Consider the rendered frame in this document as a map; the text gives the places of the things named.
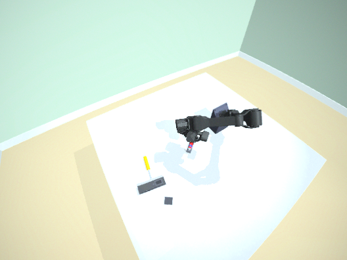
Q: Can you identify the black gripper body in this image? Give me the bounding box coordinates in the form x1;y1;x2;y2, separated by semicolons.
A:
177;129;210;142

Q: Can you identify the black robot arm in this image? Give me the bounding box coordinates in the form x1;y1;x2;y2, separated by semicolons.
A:
175;108;262;143

